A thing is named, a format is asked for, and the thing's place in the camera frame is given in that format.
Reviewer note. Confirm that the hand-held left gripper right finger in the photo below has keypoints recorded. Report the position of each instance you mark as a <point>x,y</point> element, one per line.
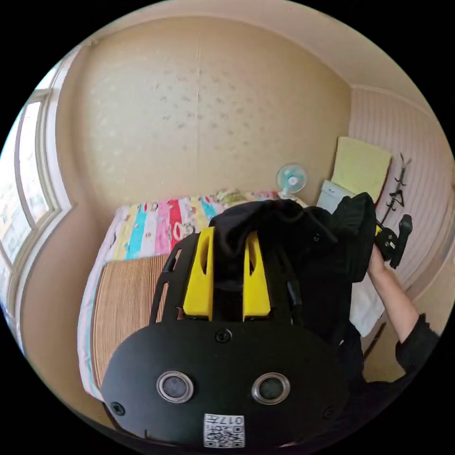
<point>256,295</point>

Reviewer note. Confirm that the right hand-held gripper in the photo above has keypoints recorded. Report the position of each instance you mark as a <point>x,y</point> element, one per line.
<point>385,241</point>

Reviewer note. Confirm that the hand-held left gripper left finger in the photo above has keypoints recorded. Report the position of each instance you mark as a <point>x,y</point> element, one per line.
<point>199,284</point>

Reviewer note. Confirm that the black jeans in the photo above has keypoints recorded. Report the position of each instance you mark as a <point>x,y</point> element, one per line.
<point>313,256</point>

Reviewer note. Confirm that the person's right forearm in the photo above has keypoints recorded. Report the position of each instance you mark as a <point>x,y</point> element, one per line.
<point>401,309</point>

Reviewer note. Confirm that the person's right hand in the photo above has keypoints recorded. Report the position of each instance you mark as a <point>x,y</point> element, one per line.
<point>376,261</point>

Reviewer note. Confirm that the white storage box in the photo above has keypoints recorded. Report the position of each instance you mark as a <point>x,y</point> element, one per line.
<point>330,197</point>

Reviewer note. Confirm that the yellow folded mat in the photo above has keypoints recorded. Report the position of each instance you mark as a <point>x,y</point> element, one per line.
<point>360,167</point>

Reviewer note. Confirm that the white cloth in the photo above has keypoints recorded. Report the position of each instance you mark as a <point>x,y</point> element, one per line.
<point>366,305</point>

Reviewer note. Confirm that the bed with striped printed sheet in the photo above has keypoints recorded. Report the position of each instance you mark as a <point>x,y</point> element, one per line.
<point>121,305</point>

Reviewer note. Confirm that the floral pillow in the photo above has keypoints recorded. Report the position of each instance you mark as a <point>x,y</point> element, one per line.
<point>232,197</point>

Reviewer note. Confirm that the small blue fan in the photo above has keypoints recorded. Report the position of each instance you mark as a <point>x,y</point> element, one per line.
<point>291,179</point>

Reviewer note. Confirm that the person's body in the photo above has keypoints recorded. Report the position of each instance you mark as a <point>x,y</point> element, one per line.
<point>376,398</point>

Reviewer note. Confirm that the window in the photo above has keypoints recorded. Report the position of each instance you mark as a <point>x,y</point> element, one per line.
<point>28,185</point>

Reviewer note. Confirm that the black wall coat rack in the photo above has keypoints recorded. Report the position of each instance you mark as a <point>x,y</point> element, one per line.
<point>399,188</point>

